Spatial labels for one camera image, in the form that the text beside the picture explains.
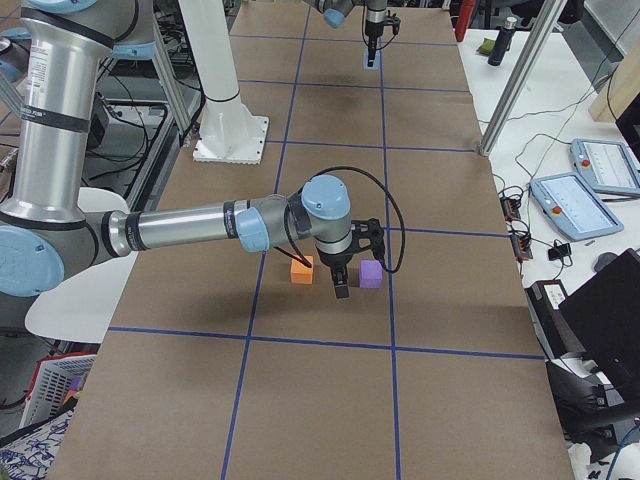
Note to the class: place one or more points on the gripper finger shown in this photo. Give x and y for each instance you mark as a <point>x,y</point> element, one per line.
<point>343,284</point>
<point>367,53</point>
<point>374,47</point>
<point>338,287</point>

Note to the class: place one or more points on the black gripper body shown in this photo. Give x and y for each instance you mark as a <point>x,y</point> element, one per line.
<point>334,261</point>
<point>372,26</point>

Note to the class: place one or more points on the light blue foam block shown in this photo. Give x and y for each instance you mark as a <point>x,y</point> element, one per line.
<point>373,67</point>

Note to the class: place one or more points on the purple foam block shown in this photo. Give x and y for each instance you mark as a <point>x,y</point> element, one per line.
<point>370,274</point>

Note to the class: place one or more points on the orange foam block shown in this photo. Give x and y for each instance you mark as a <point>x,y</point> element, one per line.
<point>302,273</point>

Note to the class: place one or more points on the red bottle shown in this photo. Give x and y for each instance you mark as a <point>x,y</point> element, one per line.
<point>465,16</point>

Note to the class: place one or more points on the green cloth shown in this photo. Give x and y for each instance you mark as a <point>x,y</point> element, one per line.
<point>486,47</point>

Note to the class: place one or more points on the black water bottle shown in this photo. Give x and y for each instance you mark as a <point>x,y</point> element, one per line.
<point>502,42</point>

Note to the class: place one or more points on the near teach pendant tablet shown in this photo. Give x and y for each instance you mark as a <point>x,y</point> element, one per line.
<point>574,207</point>

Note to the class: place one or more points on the teach pendant tablet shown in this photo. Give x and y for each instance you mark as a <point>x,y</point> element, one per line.
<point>607,166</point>
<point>574,207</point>

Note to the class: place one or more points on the far teach pendant tablet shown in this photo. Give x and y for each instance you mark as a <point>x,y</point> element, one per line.
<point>607,166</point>

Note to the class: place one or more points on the white plastic basket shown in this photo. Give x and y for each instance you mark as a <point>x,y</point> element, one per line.
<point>50,384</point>

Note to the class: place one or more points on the aluminium frame post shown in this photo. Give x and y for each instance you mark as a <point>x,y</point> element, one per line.
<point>537,38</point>

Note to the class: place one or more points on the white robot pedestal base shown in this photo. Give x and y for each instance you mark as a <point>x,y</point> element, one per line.
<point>228,131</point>

